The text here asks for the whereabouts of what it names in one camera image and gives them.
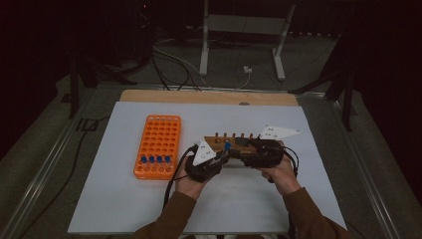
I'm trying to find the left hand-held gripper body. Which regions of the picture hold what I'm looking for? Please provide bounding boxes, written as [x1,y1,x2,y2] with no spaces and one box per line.
[184,140,231,184]

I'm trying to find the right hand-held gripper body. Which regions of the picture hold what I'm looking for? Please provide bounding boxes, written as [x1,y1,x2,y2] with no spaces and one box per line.
[243,124,302,169]

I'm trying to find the wooden test tube rack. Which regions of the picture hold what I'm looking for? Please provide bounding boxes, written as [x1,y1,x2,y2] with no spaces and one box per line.
[202,131,267,168]

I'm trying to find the orange plastic test tube rack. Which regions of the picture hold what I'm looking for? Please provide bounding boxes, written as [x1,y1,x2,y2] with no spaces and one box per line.
[133,114,182,181]

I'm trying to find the person's left hand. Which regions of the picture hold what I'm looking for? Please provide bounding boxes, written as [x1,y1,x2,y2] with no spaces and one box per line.
[174,161,207,201]

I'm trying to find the person's right hand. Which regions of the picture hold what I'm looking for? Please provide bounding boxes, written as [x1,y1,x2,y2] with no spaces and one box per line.
[258,154,302,197]

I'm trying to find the white table mat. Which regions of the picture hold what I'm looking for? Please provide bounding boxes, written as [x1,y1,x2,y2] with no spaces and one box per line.
[67,101,348,235]

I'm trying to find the black tripod stand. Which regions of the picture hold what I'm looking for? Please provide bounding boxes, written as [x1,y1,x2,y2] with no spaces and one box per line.
[68,56,138,120]
[288,63,358,132]

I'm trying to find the grey metal stand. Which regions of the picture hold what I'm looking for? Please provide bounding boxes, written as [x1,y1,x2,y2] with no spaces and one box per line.
[198,0,298,82]

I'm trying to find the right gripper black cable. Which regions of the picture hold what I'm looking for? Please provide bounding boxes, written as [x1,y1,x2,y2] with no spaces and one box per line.
[282,145,301,177]

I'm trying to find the white floor cable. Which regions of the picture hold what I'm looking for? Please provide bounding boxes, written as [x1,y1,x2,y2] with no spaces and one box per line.
[236,71,252,90]

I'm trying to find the black floor cables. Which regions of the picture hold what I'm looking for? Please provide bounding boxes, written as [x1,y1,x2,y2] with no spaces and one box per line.
[150,46,202,93]

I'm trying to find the metal floor rail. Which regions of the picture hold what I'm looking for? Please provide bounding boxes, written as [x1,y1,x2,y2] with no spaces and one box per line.
[331,99,404,239]
[0,89,98,239]

